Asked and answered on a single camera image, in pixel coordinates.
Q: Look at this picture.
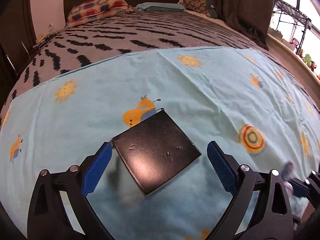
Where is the red blue checkered pillow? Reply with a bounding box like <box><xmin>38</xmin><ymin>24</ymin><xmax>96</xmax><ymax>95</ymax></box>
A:
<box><xmin>66</xmin><ymin>0</ymin><xmax>134</xmax><ymax>28</ymax></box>

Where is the brown patterned cushion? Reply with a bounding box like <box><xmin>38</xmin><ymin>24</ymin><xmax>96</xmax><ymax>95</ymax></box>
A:
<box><xmin>179</xmin><ymin>0</ymin><xmax>217</xmax><ymax>19</ymax></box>

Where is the teal pillow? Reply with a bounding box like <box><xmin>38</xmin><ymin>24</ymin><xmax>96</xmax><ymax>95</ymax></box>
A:
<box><xmin>135</xmin><ymin>2</ymin><xmax>185</xmax><ymax>12</ymax></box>

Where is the beige knitted sock ball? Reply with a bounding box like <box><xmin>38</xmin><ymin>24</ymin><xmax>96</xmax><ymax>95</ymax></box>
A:
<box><xmin>280</xmin><ymin>161</ymin><xmax>295</xmax><ymax>197</ymax></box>

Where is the green toy figure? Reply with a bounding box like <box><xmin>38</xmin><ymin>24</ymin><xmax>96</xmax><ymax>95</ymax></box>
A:
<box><xmin>303</xmin><ymin>54</ymin><xmax>312</xmax><ymax>67</ymax></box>

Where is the brown curtain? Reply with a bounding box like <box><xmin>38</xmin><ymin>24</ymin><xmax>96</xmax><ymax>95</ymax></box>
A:
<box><xmin>213</xmin><ymin>0</ymin><xmax>274</xmax><ymax>50</ymax></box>

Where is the grey black patterned bedspread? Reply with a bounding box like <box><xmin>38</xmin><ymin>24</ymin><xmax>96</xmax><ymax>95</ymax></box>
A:
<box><xmin>0</xmin><ymin>10</ymin><xmax>301</xmax><ymax>113</ymax></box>

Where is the black metal rack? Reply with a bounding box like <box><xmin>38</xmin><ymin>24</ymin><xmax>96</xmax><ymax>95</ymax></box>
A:
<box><xmin>273</xmin><ymin>0</ymin><xmax>312</xmax><ymax>55</ymax></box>

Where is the light blue sun blanket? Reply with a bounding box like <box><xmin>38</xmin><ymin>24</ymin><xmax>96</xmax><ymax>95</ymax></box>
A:
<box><xmin>1</xmin><ymin>47</ymin><xmax>319</xmax><ymax>239</ymax></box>

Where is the black box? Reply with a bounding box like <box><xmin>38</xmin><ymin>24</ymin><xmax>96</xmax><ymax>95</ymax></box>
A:
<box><xmin>112</xmin><ymin>110</ymin><xmax>201</xmax><ymax>196</ymax></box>

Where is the pink toy figure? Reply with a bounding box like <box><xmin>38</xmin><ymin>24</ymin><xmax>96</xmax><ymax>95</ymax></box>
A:
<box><xmin>290</xmin><ymin>37</ymin><xmax>299</xmax><ymax>49</ymax></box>

